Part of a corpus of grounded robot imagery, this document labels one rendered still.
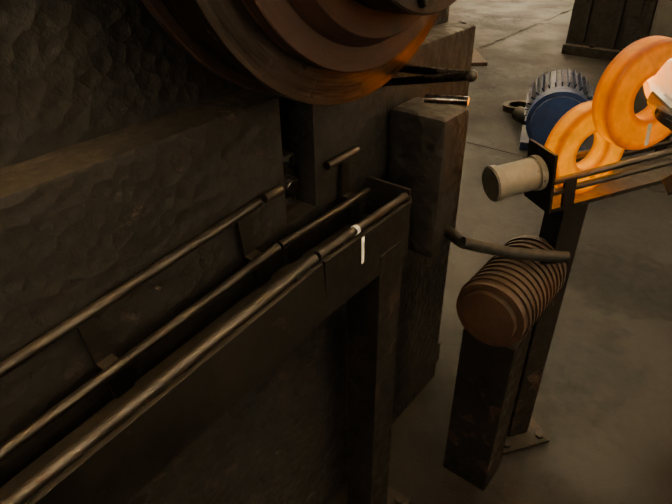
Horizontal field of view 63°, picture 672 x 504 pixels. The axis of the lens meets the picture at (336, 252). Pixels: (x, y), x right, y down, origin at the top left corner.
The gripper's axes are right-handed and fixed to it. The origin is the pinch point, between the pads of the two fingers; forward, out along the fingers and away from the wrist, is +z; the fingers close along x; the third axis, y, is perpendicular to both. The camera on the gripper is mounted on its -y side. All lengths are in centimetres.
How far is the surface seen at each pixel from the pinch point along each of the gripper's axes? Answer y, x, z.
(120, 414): -7, 74, -28
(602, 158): -17.2, -3.0, 3.9
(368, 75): 7.7, 43.4, -2.7
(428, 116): -6.1, 29.7, 6.9
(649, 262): -98, -80, 32
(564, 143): -12.5, 6.3, 3.9
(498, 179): -17.1, 17.2, 2.9
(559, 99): -91, -95, 119
